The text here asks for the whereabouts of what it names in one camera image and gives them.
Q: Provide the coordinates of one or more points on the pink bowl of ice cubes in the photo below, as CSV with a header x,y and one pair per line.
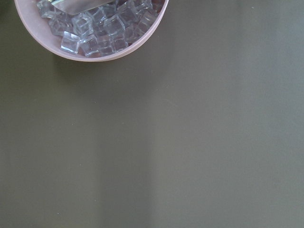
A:
x,y
38,28

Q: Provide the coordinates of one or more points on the metal ice scoop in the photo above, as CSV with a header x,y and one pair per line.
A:
x,y
74,7

